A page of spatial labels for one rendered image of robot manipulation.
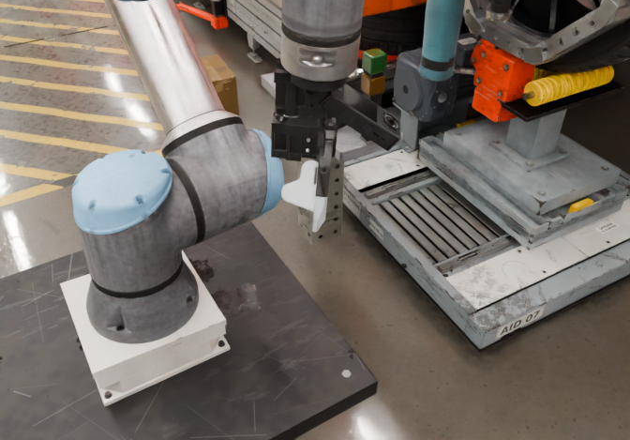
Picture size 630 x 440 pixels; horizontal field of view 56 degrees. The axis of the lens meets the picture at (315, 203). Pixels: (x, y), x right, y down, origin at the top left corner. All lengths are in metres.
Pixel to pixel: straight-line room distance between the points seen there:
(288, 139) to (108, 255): 0.35
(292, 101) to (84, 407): 0.64
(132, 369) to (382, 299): 0.76
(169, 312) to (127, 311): 0.07
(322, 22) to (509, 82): 0.93
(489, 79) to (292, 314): 0.78
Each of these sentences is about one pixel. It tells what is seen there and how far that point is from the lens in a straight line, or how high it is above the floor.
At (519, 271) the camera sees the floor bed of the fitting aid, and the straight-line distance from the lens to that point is 1.63.
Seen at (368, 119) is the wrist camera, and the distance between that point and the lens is 0.73.
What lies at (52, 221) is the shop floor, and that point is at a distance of 1.98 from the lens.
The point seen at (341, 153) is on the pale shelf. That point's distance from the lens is 1.31.
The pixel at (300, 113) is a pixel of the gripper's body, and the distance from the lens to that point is 0.73.
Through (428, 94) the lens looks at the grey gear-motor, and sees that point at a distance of 1.81.
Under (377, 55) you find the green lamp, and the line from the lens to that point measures 1.24.
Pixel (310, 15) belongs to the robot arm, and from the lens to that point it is 0.64.
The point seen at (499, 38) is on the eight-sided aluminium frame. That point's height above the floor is 0.60.
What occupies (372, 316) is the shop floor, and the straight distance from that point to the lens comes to 1.55.
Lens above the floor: 1.17
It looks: 38 degrees down
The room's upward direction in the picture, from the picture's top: straight up
